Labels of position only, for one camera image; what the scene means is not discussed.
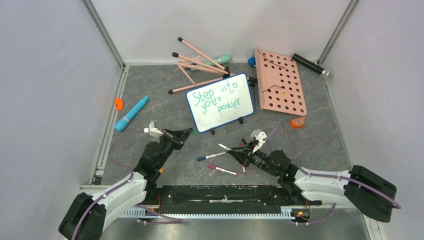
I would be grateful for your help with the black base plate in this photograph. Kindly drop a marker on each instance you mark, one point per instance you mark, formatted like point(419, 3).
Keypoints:
point(224, 199)

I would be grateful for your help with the orange clip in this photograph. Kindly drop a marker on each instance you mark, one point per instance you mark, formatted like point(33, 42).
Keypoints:
point(119, 104)

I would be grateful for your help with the mint green bottle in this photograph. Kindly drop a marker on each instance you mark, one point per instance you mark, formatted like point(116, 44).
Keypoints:
point(222, 60)

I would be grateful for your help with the black flashlight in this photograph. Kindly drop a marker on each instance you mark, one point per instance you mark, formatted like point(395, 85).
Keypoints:
point(325, 73)

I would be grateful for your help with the pink whiteboard marker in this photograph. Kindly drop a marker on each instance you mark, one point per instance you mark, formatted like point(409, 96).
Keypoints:
point(211, 166)

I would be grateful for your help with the pink perforated board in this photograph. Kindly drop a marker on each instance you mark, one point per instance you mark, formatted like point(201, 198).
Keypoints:
point(279, 84)

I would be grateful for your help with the blue toy car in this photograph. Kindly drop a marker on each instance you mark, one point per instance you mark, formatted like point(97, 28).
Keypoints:
point(252, 62)

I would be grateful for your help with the blue framed whiteboard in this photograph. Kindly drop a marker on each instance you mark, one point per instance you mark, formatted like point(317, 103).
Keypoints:
point(219, 103)

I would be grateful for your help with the pink folding tripod stand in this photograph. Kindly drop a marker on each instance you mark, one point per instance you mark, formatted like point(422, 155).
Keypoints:
point(201, 62)

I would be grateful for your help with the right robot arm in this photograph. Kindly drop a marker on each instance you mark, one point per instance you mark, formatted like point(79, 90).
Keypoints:
point(358, 187)

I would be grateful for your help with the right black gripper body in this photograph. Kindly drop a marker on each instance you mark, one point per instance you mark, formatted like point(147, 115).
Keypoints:
point(248, 153)

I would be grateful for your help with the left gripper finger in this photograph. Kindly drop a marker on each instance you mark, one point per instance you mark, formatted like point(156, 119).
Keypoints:
point(178, 133)
point(180, 138)

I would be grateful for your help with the blue cylindrical tool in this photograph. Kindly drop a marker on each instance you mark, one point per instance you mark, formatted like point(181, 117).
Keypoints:
point(122, 123)

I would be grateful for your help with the blue whiteboard marker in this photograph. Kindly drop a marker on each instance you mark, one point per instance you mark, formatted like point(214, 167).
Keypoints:
point(211, 156)

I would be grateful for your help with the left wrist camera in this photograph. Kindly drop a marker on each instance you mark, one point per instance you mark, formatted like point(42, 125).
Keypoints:
point(152, 130)

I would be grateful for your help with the green whiteboard marker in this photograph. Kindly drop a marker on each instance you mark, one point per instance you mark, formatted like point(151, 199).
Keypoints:
point(227, 149)

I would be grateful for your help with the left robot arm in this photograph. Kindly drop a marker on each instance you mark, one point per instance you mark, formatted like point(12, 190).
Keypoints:
point(89, 215)

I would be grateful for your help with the orange tape roll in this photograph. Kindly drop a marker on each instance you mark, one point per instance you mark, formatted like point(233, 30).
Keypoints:
point(297, 123)

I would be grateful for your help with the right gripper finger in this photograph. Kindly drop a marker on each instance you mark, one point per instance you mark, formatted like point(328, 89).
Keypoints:
point(243, 157)
point(246, 147)

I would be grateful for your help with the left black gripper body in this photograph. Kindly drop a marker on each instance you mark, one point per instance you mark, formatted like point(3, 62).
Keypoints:
point(167, 142)

